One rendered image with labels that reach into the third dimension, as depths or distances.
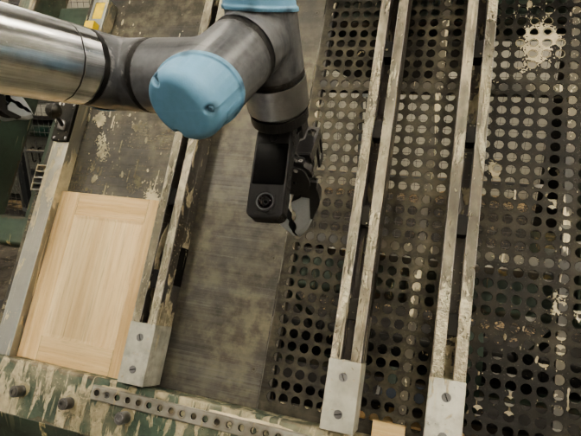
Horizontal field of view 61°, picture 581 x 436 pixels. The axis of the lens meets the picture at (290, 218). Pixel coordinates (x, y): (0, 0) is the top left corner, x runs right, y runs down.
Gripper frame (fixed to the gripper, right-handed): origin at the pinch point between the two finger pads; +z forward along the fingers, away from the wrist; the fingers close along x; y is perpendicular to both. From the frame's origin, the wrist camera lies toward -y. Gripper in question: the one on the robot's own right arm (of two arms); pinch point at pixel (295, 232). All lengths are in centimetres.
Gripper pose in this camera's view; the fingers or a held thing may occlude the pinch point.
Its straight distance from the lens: 72.3
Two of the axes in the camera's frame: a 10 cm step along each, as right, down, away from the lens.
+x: -9.6, -0.9, 2.8
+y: 2.6, -7.1, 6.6
